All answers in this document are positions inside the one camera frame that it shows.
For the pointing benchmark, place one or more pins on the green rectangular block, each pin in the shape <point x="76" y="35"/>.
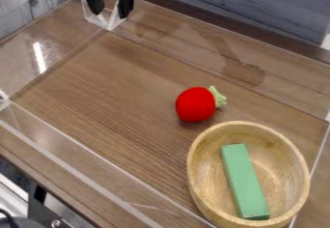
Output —
<point x="249" y="197"/>

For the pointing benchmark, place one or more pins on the clear acrylic enclosure wall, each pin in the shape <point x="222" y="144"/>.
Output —
<point x="88" y="124"/>

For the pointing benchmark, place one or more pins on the red plush strawberry toy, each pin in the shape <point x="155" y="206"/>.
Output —
<point x="197" y="103"/>

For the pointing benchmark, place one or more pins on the black table leg clamp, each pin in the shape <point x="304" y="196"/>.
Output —
<point x="39" y="212"/>

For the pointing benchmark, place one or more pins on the round wooden bowl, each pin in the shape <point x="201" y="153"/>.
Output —
<point x="281" y="169"/>

